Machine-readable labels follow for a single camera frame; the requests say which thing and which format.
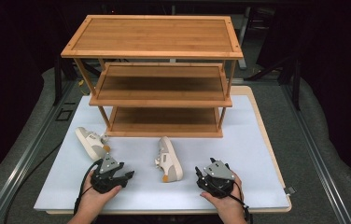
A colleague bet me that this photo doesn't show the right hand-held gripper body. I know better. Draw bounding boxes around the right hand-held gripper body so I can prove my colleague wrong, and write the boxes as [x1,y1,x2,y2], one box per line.
[196,159,236,199]

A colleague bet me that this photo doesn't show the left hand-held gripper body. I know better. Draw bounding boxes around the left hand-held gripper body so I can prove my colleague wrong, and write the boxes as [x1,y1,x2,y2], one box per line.
[90,153,125,194]

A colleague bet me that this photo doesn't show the white grey sneaker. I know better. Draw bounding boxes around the white grey sneaker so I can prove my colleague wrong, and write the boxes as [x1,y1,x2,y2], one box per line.
[75,126,112,161]
[154,135,185,184]

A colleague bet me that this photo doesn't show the wooden three-tier shoe rack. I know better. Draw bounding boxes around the wooden three-tier shoe rack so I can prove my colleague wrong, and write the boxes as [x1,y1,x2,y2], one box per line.
[60,14,245,139]

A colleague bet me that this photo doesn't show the person's right hand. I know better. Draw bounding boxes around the person's right hand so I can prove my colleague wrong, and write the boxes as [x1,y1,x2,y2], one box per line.
[200,171,248,218]

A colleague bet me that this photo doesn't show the person's left hand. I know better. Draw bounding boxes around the person's left hand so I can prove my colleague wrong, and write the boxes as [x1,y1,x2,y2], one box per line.
[77,173,123,218]

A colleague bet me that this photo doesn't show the white table mat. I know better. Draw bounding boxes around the white table mat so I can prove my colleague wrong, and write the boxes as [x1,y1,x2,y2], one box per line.
[33,94,291,212]

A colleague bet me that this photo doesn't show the white table leg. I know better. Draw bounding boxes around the white table leg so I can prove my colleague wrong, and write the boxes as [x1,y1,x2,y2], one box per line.
[236,7,252,71]

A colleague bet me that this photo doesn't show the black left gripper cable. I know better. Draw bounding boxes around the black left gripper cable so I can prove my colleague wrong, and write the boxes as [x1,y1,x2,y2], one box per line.
[73,159,104,217]

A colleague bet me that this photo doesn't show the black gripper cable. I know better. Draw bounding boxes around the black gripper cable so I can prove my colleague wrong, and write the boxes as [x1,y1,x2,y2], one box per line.
[73,159,104,217]
[226,174,254,224]

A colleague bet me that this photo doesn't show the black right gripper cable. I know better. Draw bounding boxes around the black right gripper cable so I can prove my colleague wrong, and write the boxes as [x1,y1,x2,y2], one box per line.
[226,174,254,224]

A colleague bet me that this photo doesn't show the black floor cable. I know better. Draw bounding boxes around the black floor cable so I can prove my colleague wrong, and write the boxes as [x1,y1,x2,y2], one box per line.
[3,142,63,224]

